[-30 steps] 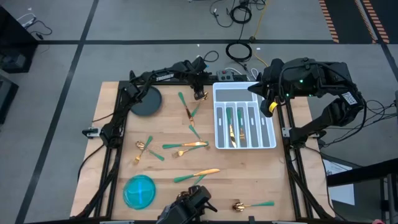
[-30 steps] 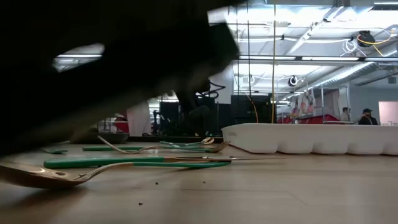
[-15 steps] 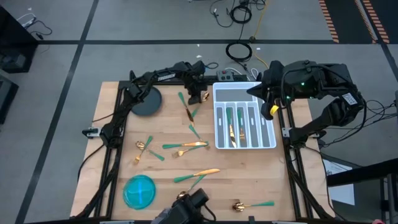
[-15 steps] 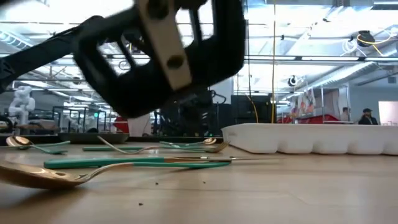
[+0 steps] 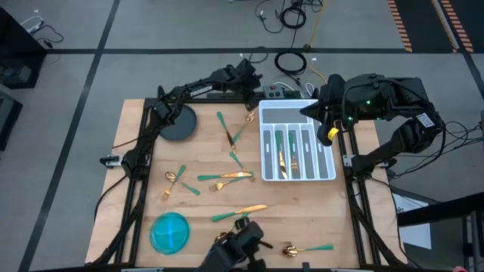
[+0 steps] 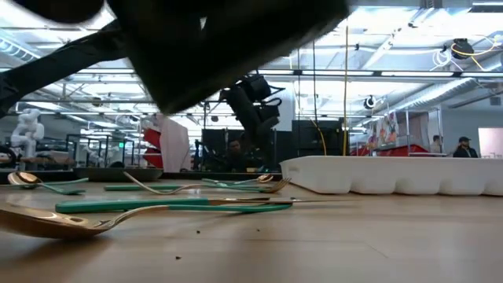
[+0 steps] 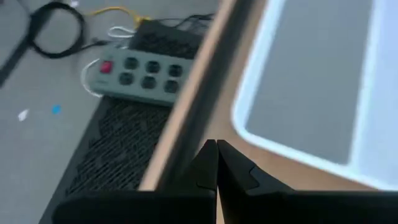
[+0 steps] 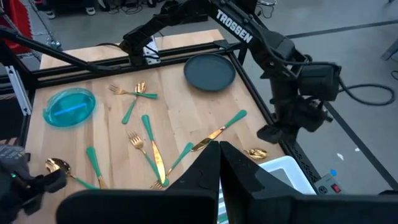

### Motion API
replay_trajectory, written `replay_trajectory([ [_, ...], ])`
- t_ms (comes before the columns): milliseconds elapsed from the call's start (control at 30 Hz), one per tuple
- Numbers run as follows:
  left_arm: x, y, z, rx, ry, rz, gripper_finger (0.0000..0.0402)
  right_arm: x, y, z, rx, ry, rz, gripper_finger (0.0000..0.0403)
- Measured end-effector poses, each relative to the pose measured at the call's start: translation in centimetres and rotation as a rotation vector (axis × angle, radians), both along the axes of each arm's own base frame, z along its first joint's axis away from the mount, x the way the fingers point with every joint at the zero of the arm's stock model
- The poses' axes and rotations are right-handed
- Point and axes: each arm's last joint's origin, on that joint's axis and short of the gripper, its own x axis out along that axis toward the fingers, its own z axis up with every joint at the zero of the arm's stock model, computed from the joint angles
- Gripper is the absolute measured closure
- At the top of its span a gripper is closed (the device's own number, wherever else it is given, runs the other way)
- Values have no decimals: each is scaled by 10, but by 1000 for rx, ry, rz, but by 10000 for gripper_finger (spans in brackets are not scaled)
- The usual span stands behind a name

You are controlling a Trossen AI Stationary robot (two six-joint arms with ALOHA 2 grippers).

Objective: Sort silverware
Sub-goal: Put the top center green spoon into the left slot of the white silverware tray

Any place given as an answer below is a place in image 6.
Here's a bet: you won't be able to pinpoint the white cloth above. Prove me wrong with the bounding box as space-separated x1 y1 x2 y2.
156 113 193 173

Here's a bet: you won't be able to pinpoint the white humanoid robot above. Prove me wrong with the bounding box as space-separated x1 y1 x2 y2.
10 108 46 159

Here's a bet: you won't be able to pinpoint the black partition panels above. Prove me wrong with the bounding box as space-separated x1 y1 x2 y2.
201 127 292 173

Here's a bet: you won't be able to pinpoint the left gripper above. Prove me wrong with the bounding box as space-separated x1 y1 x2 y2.
226 86 276 168

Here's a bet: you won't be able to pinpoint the black aluminium table frame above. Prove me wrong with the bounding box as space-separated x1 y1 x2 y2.
0 168 283 184

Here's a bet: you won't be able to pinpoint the gold spoon green handle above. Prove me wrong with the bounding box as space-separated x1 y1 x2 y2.
6 171 86 197
231 174 275 186
0 203 294 240

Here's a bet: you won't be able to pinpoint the black cabinet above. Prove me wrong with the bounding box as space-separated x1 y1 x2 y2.
291 119 347 157

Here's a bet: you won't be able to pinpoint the white cutlery tray organizer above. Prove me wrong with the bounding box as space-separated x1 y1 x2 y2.
279 155 503 197

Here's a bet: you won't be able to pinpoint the red bin rack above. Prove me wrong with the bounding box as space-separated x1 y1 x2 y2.
141 127 163 169

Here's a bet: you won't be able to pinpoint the colourful poster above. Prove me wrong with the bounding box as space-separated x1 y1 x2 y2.
369 112 398 147

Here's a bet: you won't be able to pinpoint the red table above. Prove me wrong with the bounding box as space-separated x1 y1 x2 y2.
349 144 430 158

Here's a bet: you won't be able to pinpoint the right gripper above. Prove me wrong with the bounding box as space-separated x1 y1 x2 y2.
105 0 351 115

